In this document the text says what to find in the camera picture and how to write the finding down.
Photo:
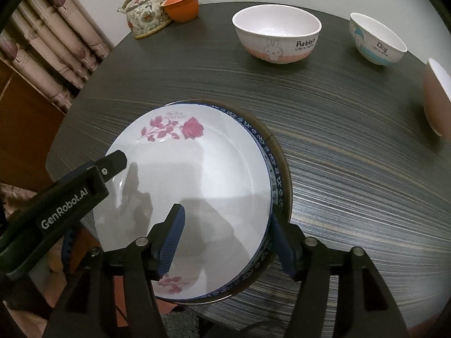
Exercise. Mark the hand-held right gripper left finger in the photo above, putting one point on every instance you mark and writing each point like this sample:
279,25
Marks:
171,239

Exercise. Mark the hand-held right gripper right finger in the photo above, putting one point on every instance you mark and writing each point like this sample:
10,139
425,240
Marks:
283,250

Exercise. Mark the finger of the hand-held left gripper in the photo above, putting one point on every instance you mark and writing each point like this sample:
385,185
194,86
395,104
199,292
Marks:
112,165
68,244

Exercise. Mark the white rose print plate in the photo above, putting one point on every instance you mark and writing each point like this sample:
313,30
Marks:
197,169

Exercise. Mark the large blue floral plate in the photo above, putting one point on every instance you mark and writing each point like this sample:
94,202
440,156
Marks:
284,169

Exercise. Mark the small blue floral plate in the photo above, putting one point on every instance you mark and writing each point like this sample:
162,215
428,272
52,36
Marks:
259,141

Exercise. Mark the plain pink bowl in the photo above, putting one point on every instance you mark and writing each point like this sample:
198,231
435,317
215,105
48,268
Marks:
437,102

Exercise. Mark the white rabbit print bowl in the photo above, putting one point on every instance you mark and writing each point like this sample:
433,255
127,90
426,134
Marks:
278,24

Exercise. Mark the white dog print bowl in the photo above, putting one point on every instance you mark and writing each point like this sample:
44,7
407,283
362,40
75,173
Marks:
378,38

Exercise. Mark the pink cloth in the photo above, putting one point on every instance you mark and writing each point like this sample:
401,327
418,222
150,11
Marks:
14,197

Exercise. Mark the brown wooden cabinet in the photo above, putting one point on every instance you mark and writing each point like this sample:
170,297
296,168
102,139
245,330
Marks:
28,130

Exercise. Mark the pink patterned curtain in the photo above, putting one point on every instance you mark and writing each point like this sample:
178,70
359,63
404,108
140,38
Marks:
53,42

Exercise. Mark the floral ceramic teapot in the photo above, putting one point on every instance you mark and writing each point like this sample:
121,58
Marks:
146,17

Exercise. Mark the orange lidded cup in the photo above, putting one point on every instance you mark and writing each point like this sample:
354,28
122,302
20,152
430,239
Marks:
181,7

